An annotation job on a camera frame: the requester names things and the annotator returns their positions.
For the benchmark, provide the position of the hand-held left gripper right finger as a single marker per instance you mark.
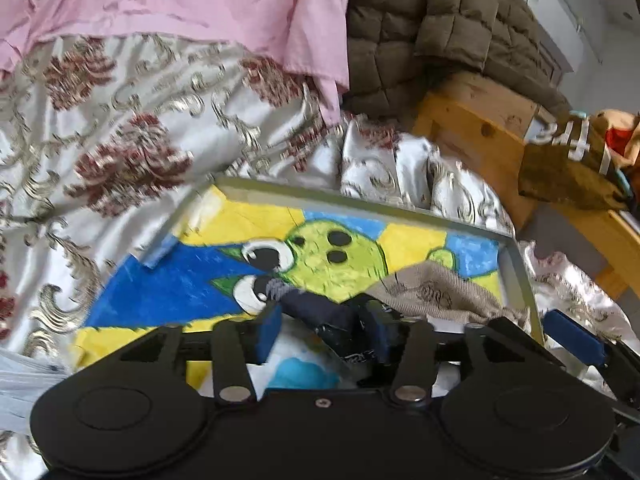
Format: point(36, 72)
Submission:
point(380, 332)

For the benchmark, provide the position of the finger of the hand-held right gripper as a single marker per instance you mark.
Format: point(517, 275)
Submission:
point(575, 337)

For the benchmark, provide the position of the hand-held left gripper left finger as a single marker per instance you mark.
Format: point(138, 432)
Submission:
point(270, 330)

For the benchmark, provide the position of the white cloth with blue print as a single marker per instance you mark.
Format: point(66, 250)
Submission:
point(300, 370)

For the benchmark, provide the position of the dark navy sock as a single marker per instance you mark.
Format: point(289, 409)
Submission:
point(320, 312)

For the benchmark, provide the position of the beige embroidered cloth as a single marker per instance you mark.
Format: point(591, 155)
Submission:
point(440, 285)

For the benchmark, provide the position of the grey cloth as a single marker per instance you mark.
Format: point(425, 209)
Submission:
point(25, 390)

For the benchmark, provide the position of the floral satin bedspread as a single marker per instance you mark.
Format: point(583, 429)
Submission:
point(100, 110)

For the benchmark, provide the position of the brown quilted jacket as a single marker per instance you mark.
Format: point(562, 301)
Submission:
point(400, 45)

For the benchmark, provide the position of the white air conditioner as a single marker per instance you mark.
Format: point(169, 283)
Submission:
point(555, 25)

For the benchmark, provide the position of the pink cloth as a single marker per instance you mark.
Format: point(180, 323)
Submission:
point(200, 0)

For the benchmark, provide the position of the wooden bed frame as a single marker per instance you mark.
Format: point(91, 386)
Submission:
point(475, 125)

